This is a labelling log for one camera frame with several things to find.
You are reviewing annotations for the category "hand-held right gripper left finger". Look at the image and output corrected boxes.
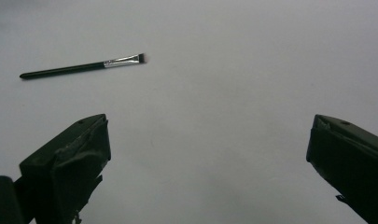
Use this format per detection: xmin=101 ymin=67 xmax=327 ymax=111
xmin=19 ymin=113 xmax=112 ymax=224

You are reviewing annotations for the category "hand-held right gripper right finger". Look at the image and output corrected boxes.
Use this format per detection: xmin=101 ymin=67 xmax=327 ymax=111
xmin=305 ymin=114 xmax=378 ymax=224

